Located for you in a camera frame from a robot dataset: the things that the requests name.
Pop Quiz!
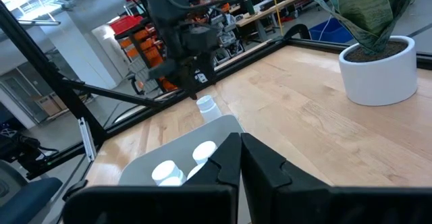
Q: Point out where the blue office chair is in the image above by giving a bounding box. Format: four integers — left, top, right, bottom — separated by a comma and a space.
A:
0, 159, 64, 224

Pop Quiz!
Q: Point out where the yellow hanging cable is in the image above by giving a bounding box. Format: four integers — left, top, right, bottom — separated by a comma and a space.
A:
269, 0, 284, 36

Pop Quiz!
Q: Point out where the green snake plant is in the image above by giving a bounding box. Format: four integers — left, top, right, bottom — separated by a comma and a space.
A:
305, 0, 421, 55

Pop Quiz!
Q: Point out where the black frame post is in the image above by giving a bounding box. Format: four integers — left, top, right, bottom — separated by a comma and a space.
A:
0, 0, 109, 147

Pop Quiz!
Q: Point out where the red storage bin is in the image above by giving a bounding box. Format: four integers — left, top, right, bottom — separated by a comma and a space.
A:
108, 13, 145, 36

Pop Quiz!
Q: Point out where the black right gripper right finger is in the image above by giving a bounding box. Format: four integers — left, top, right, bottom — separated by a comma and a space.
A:
241, 133, 432, 224

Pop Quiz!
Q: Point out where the white pill bottle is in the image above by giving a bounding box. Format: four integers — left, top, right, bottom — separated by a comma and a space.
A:
151, 160, 187, 187
192, 140, 219, 166
196, 94, 223, 123

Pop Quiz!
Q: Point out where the black frame strut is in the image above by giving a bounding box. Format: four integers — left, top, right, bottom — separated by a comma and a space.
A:
62, 78, 163, 109

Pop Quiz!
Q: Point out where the black frame base bar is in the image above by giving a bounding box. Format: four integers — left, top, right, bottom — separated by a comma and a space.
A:
25, 142, 89, 181

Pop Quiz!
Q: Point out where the silver frame bracket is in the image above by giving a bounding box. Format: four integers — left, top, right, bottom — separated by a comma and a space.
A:
77, 116, 99, 163

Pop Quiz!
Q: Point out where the black electronics box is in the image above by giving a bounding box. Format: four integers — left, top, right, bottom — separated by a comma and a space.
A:
0, 125, 60, 166

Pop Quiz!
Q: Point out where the brown cardboard box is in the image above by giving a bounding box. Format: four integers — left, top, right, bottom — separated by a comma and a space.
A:
35, 92, 70, 117

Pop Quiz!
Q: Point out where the blue storage bin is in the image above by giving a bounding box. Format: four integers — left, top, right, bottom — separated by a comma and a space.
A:
308, 17, 354, 45

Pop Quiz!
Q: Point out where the rack with orange bins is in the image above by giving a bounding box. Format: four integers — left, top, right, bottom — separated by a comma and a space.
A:
116, 26, 178, 93

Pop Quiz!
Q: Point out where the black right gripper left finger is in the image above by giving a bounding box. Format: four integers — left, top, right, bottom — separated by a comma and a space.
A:
63, 132, 242, 224

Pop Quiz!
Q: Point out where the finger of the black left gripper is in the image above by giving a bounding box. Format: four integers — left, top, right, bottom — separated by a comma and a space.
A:
147, 59, 199, 101
197, 51, 217, 86

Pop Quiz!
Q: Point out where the black arched hose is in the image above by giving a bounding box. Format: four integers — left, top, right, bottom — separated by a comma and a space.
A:
282, 23, 312, 42

